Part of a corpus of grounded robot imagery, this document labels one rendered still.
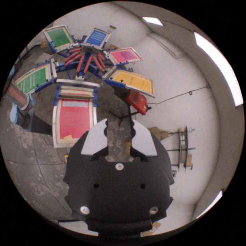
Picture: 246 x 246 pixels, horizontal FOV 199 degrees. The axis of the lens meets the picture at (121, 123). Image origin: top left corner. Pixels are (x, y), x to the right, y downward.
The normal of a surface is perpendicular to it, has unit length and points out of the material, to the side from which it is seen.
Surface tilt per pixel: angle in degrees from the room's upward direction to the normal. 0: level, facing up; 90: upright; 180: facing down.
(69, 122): 0
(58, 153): 0
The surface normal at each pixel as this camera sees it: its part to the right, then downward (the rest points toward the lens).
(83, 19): 0.13, 0.99
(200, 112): -0.76, 0.03
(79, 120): 0.63, -0.18
